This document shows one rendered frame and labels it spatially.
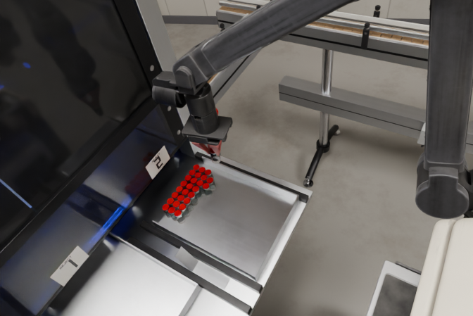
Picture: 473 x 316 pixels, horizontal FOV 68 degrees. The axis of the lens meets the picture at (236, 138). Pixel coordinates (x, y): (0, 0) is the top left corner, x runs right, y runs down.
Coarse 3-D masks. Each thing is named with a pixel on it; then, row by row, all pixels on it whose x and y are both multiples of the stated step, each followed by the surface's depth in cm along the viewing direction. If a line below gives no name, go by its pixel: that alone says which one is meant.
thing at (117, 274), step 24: (120, 240) 100; (96, 264) 99; (120, 264) 98; (144, 264) 97; (72, 288) 96; (96, 288) 95; (120, 288) 94; (144, 288) 93; (168, 288) 92; (192, 288) 91; (48, 312) 92; (72, 312) 91; (96, 312) 90; (120, 312) 89; (144, 312) 89; (168, 312) 88
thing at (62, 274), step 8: (80, 248) 86; (72, 256) 84; (80, 256) 87; (88, 256) 89; (64, 264) 83; (80, 264) 87; (56, 272) 82; (64, 272) 84; (72, 272) 86; (56, 280) 82; (64, 280) 84
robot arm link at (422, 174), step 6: (420, 168) 62; (420, 174) 61; (426, 174) 60; (462, 174) 58; (468, 174) 60; (420, 180) 60; (426, 180) 58; (462, 180) 57; (468, 180) 61; (462, 186) 56; (468, 186) 57; (468, 192) 57
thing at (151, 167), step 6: (162, 150) 102; (156, 156) 100; (162, 156) 103; (168, 156) 105; (150, 162) 99; (156, 162) 101; (162, 162) 104; (150, 168) 100; (156, 168) 102; (150, 174) 100; (156, 174) 103
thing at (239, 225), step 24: (216, 168) 115; (216, 192) 109; (240, 192) 108; (264, 192) 106; (288, 192) 102; (192, 216) 105; (216, 216) 103; (240, 216) 102; (264, 216) 101; (288, 216) 97; (192, 240) 100; (216, 240) 99; (240, 240) 98; (264, 240) 96; (240, 264) 93; (264, 264) 91
